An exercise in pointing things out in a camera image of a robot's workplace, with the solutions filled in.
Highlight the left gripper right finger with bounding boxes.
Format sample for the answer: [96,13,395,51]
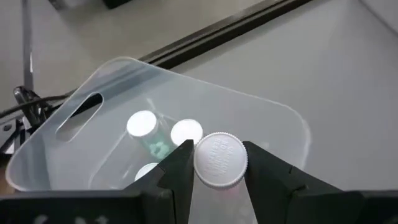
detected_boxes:
[242,141,398,224]

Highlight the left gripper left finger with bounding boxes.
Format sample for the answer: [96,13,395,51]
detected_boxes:
[0,139,195,224]

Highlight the small orange medicine bottle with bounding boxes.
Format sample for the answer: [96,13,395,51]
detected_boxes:
[134,162,160,182]

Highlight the green tinted medicine bottle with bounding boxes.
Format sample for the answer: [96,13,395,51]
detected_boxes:
[125,110,175,162]

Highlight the clear bottle white pills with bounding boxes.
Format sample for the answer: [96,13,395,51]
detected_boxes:
[192,131,259,224]

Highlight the blue tinted medicine bottle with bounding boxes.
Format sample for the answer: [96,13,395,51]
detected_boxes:
[170,118,204,147]

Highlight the clear plastic bin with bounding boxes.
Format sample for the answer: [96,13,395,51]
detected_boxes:
[5,56,312,194]

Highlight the black metal clamp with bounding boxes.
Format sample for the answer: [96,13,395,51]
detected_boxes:
[12,86,48,127]

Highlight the grey metal pole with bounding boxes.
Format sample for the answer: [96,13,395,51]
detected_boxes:
[21,0,35,91]

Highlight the black cables and clamp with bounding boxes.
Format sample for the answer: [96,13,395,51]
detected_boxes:
[0,89,76,119]

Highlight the black table frame rail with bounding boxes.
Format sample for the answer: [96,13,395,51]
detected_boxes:
[137,0,313,70]

